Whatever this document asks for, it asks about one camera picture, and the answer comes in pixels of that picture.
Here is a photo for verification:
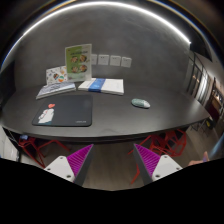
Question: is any small white sticker card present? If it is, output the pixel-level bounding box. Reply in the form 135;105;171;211
46;66;68;84

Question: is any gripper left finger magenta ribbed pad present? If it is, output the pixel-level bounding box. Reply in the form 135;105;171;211
45;144;94;186

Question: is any green and white menu stand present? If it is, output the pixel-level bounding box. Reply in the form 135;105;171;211
65;44;92;82

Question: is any white book with blue band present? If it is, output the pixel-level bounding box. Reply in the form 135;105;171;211
78;78;124;95

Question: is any red metal chair left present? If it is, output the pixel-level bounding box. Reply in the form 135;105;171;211
18;135;68;168

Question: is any black framed glass door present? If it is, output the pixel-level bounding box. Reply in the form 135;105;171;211
187;52;211;104

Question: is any curved ceiling light strip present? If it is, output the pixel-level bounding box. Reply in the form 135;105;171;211
2;2;190;67

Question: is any black mouse pad with print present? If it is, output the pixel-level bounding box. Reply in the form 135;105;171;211
32;95;93;127

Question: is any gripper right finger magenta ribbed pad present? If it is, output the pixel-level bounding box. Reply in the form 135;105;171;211
134;144;182;185

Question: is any pale green computer mouse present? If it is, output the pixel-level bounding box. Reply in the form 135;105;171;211
131;98;150;109

